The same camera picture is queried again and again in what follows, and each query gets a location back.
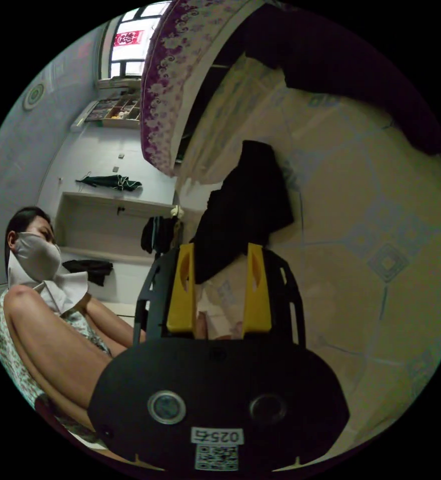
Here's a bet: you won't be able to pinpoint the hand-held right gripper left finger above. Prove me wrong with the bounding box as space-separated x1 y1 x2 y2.
166 242 198 335

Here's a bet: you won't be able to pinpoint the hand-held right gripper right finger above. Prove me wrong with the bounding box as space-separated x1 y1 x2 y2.
242 242 273 334

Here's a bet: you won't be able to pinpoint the black shorts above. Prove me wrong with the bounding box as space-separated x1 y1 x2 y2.
188 139 296 285

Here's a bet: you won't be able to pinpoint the person's left forearm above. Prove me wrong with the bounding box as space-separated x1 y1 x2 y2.
87 298 147 348

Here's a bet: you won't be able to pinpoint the person's right forearm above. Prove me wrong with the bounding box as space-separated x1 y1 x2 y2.
32 329 113 423

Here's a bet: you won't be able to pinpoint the person's left hand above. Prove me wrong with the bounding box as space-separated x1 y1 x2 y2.
195 310 245 341

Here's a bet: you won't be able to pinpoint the hanging dark clothes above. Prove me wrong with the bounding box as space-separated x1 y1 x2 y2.
140 214 185 260

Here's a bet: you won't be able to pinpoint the black garment on ledge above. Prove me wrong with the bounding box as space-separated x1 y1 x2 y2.
61 259 114 288

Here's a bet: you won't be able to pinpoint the white cupboard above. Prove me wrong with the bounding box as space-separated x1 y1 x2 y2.
53 190 178 264

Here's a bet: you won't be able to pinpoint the bed with printed sheet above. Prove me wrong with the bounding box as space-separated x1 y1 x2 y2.
175 37 441 472

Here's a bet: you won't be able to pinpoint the green umbrella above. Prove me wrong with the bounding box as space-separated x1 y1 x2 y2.
75 172 144 193

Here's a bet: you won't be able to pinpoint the person's body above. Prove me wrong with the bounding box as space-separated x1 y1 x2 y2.
0 205 113 447

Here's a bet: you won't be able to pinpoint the shelf with small things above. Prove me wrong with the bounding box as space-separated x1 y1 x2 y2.
69 94 143 133

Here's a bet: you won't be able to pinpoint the pile of clothes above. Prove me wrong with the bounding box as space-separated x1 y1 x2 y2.
242 2 441 157

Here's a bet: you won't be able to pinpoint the window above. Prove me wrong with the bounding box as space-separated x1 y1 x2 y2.
99 2 173 80

